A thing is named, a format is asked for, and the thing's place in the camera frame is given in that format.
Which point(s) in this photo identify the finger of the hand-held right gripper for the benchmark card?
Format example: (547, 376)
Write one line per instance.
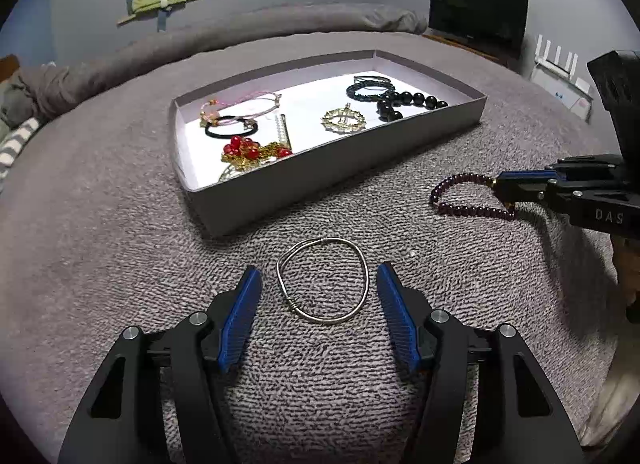
(520, 189)

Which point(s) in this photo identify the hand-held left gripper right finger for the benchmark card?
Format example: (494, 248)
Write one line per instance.
(397, 314)

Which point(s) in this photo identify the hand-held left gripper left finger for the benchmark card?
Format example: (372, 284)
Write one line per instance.
(240, 324)

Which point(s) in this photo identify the thin black bangles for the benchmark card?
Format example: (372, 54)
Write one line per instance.
(372, 78)

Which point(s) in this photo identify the grey cardboard box tray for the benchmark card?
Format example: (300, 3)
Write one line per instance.
(310, 119)

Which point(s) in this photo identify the person's right hand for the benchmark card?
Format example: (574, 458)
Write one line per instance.
(631, 269)

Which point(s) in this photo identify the white router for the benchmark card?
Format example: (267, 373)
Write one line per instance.
(555, 79)

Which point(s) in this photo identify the grey textured bedspread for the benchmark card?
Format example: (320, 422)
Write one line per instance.
(125, 244)

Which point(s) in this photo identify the wooden television stand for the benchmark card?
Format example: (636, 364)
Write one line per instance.
(480, 48)

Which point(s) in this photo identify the black television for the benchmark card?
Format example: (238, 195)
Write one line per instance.
(475, 9)

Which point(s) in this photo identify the light beige cloth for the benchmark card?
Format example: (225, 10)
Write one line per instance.
(615, 404)

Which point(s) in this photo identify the striped pillow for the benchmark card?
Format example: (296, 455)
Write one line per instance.
(15, 144)

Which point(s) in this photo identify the grey duvet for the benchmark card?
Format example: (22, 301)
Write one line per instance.
(250, 24)

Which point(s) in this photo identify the wooden headboard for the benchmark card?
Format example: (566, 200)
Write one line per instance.
(7, 67)

